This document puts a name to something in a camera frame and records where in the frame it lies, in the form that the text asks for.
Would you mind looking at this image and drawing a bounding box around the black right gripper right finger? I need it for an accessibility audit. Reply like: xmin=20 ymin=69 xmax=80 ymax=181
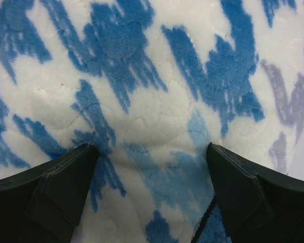
xmin=206 ymin=143 xmax=304 ymax=242

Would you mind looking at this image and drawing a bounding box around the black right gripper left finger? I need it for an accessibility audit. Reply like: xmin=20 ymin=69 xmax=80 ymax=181
xmin=0 ymin=144 xmax=99 ymax=242

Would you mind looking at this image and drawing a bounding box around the blue white houndstooth pillowcase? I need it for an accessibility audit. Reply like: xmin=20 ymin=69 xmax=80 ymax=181
xmin=0 ymin=1 xmax=304 ymax=242

